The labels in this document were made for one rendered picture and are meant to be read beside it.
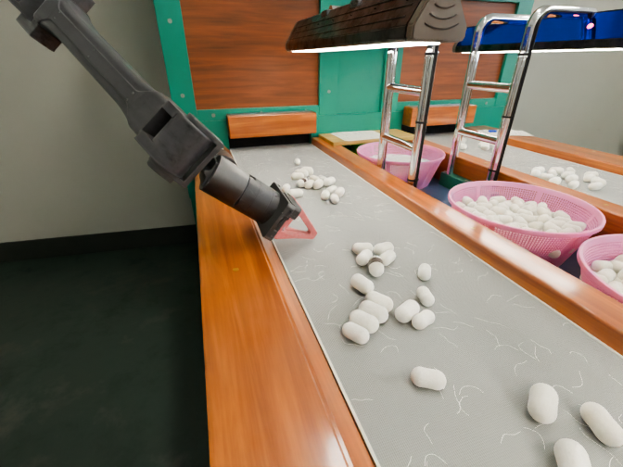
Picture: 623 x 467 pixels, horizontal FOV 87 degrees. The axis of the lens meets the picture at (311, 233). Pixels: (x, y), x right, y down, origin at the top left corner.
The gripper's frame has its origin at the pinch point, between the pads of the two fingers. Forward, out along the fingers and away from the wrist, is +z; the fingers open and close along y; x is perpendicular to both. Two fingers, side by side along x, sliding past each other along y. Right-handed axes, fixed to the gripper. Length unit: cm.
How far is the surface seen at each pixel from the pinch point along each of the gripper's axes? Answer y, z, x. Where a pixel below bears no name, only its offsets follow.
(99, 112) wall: 152, -49, 37
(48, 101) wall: 154, -69, 46
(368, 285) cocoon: -16.5, 1.8, -1.6
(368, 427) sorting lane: -32.5, -3.4, 4.8
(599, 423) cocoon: -39.0, 9.1, -7.5
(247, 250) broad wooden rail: -3.8, -9.3, 6.5
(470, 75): 30, 27, -52
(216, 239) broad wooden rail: 1.3, -12.6, 9.2
